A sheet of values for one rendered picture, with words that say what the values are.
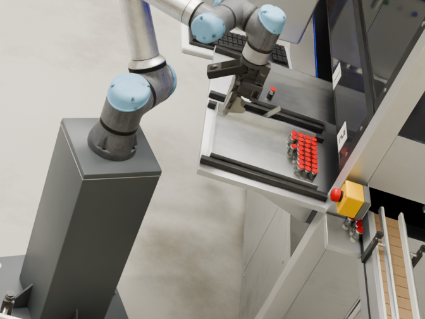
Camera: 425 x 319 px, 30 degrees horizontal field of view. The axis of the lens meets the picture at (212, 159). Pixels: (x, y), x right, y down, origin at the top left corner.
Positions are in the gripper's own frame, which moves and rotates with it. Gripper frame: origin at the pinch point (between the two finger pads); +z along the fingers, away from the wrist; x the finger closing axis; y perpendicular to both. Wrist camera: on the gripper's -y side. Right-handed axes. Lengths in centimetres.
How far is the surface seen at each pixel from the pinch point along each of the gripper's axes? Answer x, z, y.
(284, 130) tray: 20.0, 13.5, 24.2
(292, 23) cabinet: 92, 13, 27
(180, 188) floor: 81, 103, 10
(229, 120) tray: 17.3, 14.6, 6.1
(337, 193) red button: -18.6, 1.8, 35.6
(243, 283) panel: 23, 90, 38
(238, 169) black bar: -7.5, 12.9, 9.5
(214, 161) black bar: -7.4, 12.8, 2.2
